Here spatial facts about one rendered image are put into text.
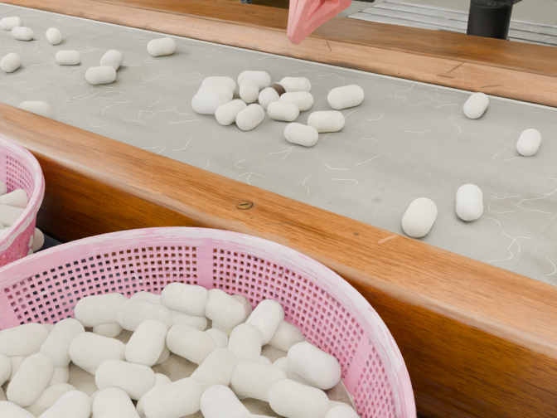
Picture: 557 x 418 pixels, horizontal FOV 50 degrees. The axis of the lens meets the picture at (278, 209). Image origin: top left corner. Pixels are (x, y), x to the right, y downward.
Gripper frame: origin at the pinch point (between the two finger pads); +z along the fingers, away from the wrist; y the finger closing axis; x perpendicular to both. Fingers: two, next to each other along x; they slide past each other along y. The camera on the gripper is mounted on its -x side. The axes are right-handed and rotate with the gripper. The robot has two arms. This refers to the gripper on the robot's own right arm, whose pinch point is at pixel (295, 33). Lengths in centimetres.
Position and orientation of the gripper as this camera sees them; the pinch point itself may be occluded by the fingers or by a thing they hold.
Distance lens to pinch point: 59.7
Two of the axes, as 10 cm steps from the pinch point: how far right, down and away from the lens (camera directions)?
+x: 4.0, 3.4, 8.5
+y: 8.2, 2.8, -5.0
